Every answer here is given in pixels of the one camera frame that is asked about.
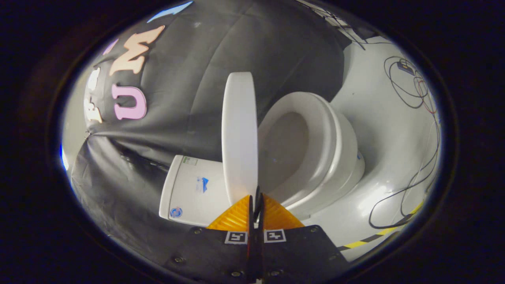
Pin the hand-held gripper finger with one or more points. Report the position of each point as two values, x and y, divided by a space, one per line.
251 236
260 236

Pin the white toilet lid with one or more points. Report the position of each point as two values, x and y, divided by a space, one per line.
238 138

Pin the white toilet with tank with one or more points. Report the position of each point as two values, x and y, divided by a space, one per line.
189 197

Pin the white toilet seat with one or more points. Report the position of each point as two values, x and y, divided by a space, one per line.
319 134

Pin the yellow black floor tape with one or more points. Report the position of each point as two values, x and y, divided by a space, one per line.
359 243

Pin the black backdrop cloth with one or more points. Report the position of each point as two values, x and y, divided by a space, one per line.
189 86

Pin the small dark adapter box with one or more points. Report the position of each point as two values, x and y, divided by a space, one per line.
405 68

